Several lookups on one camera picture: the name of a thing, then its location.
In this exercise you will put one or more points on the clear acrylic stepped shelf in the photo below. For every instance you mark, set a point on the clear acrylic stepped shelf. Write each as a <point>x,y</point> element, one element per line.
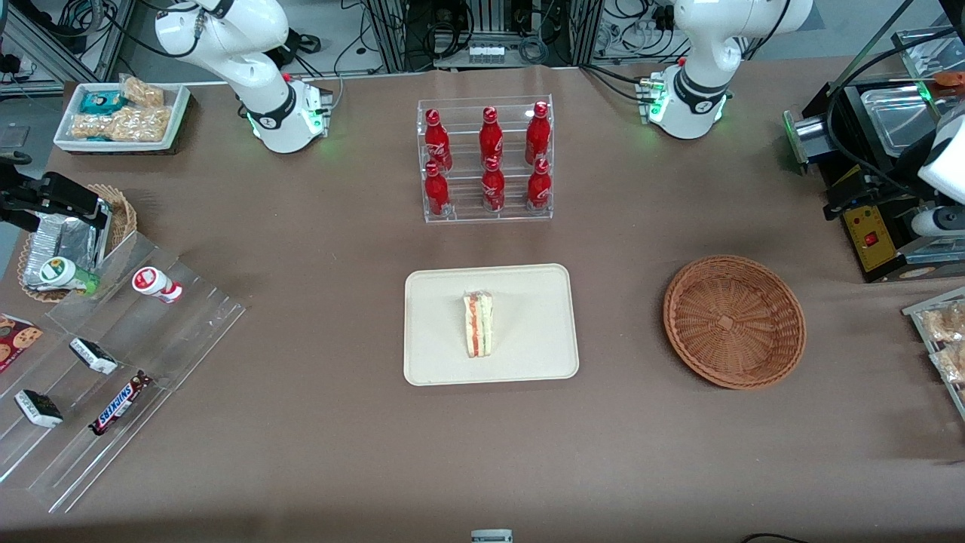
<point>173,339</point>

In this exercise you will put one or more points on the small peanut snack bag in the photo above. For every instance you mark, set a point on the small peanut snack bag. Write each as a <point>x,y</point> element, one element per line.
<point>143,92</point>

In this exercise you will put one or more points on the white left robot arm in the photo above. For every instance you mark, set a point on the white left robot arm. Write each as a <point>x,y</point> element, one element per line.
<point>709,45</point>

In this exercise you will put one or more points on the large round brown wicker basket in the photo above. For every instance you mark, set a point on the large round brown wicker basket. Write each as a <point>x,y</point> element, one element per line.
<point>735,323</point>

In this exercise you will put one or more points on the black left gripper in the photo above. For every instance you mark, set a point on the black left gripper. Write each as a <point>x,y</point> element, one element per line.
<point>880,185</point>

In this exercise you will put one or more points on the red white yogurt bottle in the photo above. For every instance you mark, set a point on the red white yogurt bottle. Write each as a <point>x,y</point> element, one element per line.
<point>154,283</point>

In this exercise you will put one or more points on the black white snack bar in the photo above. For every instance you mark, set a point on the black white snack bar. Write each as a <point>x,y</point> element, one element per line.
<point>93,356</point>
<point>38,408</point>

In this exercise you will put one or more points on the clear acrylic bottle rack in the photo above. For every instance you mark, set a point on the clear acrylic bottle rack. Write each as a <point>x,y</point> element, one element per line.
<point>467,216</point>

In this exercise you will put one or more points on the cookie package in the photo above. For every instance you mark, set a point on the cookie package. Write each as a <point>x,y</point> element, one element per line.
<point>16,341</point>

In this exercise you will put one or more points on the white power strip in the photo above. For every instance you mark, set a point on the white power strip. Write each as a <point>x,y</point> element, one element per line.
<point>486,54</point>

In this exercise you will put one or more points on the small wicker basket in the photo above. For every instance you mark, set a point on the small wicker basket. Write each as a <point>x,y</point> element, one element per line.
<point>124,215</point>

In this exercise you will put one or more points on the aluminium frame rack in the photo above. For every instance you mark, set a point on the aluminium frame rack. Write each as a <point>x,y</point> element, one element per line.
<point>392,38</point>

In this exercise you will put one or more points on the triangle sandwich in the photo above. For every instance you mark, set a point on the triangle sandwich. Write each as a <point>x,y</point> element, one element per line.
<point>477,324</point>

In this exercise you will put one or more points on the grey tray with bread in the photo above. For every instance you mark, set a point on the grey tray with bread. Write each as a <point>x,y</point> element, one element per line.
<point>916,311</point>

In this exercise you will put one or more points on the large peanut snack bag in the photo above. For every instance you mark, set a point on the large peanut snack bag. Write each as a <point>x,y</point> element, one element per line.
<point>128,124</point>

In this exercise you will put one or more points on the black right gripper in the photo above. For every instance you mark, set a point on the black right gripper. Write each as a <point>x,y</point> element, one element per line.
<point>16,197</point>

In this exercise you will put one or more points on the white grey device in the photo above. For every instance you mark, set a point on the white grey device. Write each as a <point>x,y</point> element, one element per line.
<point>491,537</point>

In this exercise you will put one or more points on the snickers chocolate bar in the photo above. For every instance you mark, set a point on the snickers chocolate bar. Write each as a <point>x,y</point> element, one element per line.
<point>119,405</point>

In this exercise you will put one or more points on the teal snack packet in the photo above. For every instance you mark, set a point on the teal snack packet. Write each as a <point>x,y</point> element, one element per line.
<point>102,102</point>

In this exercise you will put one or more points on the steel machine pan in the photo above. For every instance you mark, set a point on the steel machine pan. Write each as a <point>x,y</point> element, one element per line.
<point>897,117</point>

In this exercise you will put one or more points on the red cola bottle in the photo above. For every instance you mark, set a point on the red cola bottle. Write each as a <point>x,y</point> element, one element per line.
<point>436,192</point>
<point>538,187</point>
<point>537,134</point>
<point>493,187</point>
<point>437,143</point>
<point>491,137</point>

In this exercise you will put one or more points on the cream plastic tray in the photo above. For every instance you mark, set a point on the cream plastic tray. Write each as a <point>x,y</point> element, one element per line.
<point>528,332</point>

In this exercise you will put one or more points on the black sealing machine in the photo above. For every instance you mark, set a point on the black sealing machine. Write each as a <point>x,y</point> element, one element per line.
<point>867,245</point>

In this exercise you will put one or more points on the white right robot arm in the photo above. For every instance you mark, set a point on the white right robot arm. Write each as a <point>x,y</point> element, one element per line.
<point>226,38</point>

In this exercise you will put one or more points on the green white yogurt bottle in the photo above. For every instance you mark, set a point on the green white yogurt bottle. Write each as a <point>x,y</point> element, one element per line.
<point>64,273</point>

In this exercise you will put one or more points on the white snack tray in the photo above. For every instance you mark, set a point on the white snack tray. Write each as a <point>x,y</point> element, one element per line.
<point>177,113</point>

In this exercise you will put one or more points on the bagged bread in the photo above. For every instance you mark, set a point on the bagged bread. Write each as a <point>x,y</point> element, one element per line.
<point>951,363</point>
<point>946,323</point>

